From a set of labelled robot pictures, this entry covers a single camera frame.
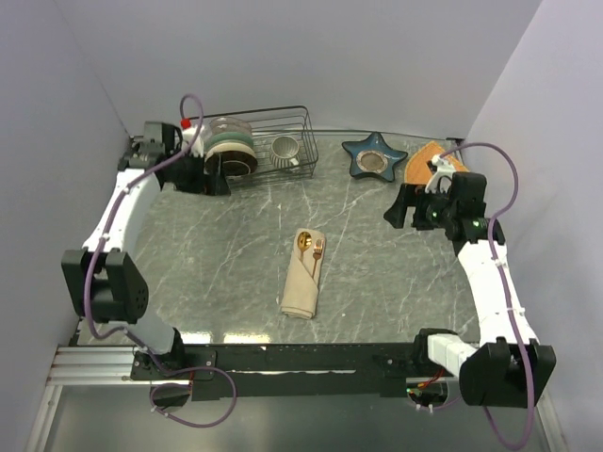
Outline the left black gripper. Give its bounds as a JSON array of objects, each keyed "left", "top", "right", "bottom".
[{"left": 167, "top": 150, "right": 231, "bottom": 197}]

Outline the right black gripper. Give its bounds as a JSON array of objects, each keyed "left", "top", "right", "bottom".
[{"left": 383, "top": 183, "right": 457, "bottom": 231}]

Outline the copper fork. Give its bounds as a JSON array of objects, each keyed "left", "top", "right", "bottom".
[{"left": 311, "top": 238, "right": 325, "bottom": 279}]

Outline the gold spoon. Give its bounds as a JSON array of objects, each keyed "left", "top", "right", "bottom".
[{"left": 296, "top": 230, "right": 313, "bottom": 262}]

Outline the beige cloth napkin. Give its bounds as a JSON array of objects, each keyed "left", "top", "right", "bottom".
[{"left": 280, "top": 228, "right": 326, "bottom": 320}]

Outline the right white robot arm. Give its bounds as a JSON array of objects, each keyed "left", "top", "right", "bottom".
[{"left": 383, "top": 172, "right": 557, "bottom": 409}]

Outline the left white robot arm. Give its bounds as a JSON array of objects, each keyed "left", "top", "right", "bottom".
[{"left": 61, "top": 118, "right": 225, "bottom": 379}]

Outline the dark brown bowl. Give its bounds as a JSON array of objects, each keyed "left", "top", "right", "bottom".
[{"left": 223, "top": 157, "right": 258, "bottom": 177}]

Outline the orange woven fan mat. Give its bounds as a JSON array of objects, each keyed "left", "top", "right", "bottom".
[{"left": 404, "top": 141, "right": 445, "bottom": 186}]

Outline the cream ceramic plate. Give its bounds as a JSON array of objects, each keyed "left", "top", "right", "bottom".
[{"left": 205, "top": 140, "right": 257, "bottom": 167}]

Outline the green ceramic plate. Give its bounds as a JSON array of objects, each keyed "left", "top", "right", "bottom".
[{"left": 205, "top": 132, "right": 254, "bottom": 150}]

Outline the blue star-shaped dish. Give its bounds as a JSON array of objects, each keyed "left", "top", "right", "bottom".
[{"left": 341, "top": 132, "right": 409, "bottom": 183}]

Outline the striped ceramic mug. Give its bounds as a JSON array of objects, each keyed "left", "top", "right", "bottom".
[{"left": 269, "top": 136, "right": 300, "bottom": 170}]

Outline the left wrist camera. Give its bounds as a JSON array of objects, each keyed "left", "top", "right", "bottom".
[{"left": 180, "top": 118, "right": 211, "bottom": 157}]

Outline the black wire dish rack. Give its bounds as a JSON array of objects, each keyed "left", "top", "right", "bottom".
[{"left": 204, "top": 105, "right": 318, "bottom": 191}]

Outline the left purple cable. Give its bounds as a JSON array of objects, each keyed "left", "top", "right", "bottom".
[{"left": 83, "top": 93, "right": 239, "bottom": 430}]

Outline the aluminium frame rail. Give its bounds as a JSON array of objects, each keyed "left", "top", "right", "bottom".
[{"left": 25, "top": 343, "right": 156, "bottom": 452}]

